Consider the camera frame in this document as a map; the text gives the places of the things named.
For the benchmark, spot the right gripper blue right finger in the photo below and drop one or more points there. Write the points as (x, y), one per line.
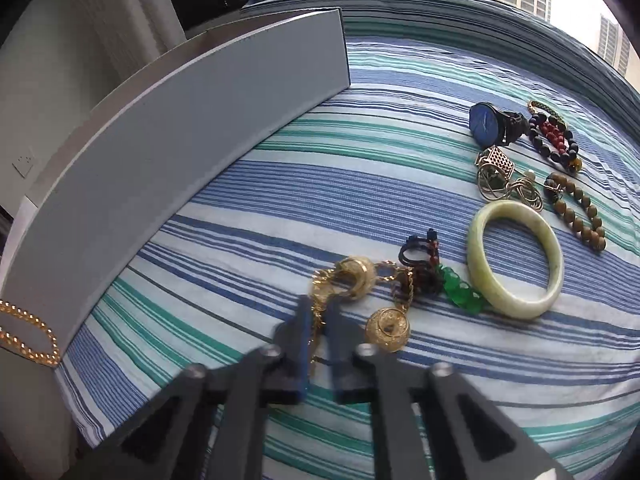
(351, 382)

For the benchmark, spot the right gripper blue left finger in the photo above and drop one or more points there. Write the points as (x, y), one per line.
(289, 379)

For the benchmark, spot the silver ring jewelry cluster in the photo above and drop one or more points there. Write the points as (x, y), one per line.
(497, 178)

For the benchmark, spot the black blue-faced wristwatch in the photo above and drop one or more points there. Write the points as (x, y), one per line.
(492, 127)

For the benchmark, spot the gold braided bangle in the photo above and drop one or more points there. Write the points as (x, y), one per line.
(535, 107)

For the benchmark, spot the blue striped bed sheet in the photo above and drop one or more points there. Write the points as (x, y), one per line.
(389, 157)

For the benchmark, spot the white cardboard box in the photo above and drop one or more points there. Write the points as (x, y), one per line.
(144, 151)

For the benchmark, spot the white wall socket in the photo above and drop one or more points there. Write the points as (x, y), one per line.
(24, 162)

